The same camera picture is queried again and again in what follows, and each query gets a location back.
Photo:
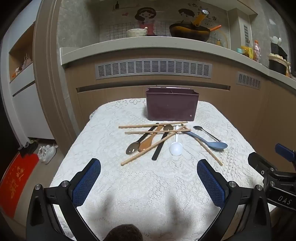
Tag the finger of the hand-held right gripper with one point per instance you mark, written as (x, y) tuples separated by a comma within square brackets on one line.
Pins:
[(260, 162), (285, 150)]

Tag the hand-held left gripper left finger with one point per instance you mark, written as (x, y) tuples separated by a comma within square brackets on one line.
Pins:
[(86, 183)]

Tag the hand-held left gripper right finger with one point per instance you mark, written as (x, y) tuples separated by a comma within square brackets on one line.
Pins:
[(211, 185)]

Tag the black holder with white utensils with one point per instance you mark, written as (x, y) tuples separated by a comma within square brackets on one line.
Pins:
[(277, 47)]

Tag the wooden chopstick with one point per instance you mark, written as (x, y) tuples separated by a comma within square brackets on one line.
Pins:
[(208, 150), (138, 155), (157, 131), (152, 124)]

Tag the blue plastic spoon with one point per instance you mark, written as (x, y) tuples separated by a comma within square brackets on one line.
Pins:
[(216, 145)]

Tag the white sneaker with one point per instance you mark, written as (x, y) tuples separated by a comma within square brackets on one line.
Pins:
[(41, 154), (50, 153)]

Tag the white plastic spoon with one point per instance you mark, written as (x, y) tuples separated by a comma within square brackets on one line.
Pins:
[(176, 148)]

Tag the white lace tablecloth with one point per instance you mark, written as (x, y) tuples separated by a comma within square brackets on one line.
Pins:
[(138, 185)]

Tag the small dark metal spoon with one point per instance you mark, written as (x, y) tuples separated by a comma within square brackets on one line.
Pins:
[(198, 128)]

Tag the dark fuzzy round object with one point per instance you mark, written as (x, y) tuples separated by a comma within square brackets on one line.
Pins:
[(126, 233)]

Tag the black shoes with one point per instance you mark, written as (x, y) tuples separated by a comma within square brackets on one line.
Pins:
[(29, 148)]

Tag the red doormat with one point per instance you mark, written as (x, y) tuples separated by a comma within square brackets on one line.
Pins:
[(16, 183)]

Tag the wooden spoon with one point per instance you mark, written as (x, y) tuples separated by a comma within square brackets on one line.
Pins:
[(145, 144)]

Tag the small grey vent grille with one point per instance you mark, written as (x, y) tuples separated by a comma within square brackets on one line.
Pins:
[(248, 80)]

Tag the black round container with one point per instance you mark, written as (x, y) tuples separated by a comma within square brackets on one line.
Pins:
[(277, 64)]

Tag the maroon plastic utensil box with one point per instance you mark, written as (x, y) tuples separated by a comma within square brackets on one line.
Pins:
[(172, 106)]

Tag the clear bottle with orange cap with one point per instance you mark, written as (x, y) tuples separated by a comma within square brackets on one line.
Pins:
[(256, 51)]

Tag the white shelf cabinet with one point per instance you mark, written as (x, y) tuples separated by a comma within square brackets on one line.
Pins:
[(25, 97)]

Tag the yellow box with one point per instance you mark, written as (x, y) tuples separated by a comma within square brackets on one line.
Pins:
[(247, 51)]

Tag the teal box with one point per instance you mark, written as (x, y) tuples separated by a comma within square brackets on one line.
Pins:
[(239, 50)]

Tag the large grey vent grille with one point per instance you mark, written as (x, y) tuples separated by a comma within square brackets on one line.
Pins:
[(153, 68)]

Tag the grey kitchen counter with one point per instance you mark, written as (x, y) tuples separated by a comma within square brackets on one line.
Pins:
[(161, 47)]

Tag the white bowl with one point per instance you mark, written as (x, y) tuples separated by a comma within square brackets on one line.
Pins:
[(136, 32)]

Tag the white wall unit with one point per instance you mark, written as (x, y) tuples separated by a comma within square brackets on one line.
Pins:
[(246, 30)]

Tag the cartoon wall sticker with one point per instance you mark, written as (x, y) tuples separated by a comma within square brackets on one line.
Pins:
[(146, 19)]

